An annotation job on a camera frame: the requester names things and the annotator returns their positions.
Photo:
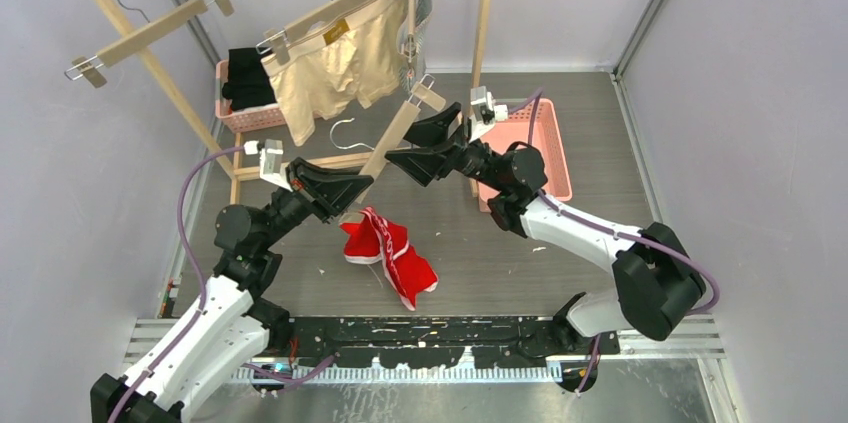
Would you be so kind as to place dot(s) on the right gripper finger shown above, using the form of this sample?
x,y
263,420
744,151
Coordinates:
x,y
435,129
425,165

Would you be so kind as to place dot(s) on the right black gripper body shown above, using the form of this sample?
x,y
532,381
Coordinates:
x,y
476,162

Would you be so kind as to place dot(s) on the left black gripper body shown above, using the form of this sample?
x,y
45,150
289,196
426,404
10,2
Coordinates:
x,y
288,209

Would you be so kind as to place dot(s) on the wooden clip hanger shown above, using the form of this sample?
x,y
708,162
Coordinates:
x,y
142,38
277,43
393,135
411,9

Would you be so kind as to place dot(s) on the red white underwear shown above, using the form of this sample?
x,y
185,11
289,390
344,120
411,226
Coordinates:
x,y
375,239

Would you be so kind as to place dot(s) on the beige underwear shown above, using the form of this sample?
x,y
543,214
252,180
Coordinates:
x,y
354,58

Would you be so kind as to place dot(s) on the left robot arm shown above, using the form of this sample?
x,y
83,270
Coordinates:
x,y
230,322

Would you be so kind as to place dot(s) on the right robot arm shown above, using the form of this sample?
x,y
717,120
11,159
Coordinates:
x,y
656,282

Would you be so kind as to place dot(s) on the grey striped underwear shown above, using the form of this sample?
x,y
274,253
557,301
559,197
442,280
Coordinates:
x,y
425,9

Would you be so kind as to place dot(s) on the empty wooden clip hanger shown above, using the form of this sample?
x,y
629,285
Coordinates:
x,y
142,38

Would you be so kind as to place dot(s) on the pink plastic basket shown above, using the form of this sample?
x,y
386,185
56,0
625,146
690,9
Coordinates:
x,y
546,138

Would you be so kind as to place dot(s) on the pink basket with black clothes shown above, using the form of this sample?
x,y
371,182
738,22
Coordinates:
x,y
250,119

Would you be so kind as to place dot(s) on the black folded clothes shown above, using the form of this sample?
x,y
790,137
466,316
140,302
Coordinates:
x,y
247,84

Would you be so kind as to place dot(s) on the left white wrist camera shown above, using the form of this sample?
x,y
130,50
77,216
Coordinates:
x,y
272,168

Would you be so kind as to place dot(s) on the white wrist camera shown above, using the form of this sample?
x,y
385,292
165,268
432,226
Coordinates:
x,y
272,168
485,112

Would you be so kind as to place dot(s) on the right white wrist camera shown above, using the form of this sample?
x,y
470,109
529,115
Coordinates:
x,y
485,112

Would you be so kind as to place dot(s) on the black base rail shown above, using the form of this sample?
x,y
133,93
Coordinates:
x,y
510,342

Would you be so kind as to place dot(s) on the wooden clothes rack frame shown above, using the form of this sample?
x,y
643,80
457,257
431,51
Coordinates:
x,y
117,16

